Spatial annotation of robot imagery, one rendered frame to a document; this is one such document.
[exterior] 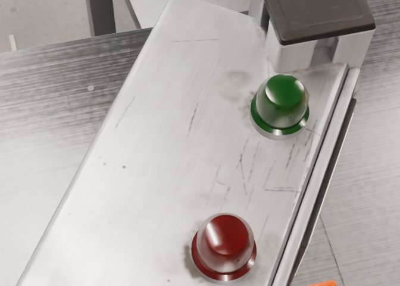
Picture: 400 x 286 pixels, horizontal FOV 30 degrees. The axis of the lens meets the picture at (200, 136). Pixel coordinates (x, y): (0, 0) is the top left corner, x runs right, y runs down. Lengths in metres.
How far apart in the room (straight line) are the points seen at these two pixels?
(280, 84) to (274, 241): 0.07
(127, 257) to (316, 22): 0.13
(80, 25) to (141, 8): 1.05
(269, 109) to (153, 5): 0.89
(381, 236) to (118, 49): 0.47
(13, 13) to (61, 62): 1.16
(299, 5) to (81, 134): 0.76
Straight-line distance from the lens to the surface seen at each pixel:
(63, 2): 2.30
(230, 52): 0.35
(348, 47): 0.35
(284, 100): 0.31
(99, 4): 1.94
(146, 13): 1.19
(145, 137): 0.32
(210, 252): 0.28
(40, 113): 1.10
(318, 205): 0.34
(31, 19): 2.27
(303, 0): 0.34
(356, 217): 1.04
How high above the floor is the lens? 1.76
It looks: 61 degrees down
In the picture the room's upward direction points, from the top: 4 degrees clockwise
